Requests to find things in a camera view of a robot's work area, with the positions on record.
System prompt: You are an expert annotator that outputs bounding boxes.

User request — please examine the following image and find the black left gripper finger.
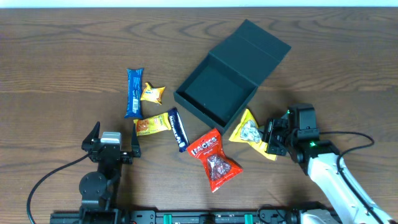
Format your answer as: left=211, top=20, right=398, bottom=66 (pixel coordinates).
left=82, top=121, right=100, bottom=144
left=131, top=124, right=141, bottom=152

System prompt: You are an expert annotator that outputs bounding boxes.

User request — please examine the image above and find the yellow Hacks candy bag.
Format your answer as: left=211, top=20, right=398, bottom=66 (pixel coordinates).
left=229, top=108, right=277, bottom=161

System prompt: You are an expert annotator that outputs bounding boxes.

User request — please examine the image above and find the dark blue Cadbury chocolate bar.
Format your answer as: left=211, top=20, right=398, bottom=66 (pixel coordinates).
left=168, top=108, right=190, bottom=152

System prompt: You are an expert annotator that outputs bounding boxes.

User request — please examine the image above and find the red Hacks candy bag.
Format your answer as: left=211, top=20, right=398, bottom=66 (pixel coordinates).
left=187, top=128, right=243, bottom=193

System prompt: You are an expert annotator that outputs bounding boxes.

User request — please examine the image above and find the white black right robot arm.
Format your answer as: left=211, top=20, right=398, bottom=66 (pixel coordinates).
left=258, top=103, right=395, bottom=223

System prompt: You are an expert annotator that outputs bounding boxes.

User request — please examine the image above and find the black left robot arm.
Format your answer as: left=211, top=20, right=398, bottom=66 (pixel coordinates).
left=77, top=122, right=141, bottom=224

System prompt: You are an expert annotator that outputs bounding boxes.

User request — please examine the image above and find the yellow orange snack packet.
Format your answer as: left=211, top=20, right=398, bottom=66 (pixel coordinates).
left=134, top=113, right=172, bottom=136

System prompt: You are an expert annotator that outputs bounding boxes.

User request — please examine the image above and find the small yellow candy packet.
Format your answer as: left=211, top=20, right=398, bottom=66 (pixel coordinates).
left=141, top=82, right=165, bottom=105

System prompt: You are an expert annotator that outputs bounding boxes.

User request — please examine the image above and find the dark green open box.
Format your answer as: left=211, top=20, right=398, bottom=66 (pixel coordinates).
left=174, top=20, right=291, bottom=134

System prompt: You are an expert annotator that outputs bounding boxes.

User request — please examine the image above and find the long blue snack bar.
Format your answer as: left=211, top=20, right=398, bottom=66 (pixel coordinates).
left=124, top=68, right=144, bottom=119

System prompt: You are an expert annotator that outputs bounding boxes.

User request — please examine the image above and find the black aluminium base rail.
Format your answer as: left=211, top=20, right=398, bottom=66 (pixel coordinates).
left=50, top=209, right=341, bottom=224

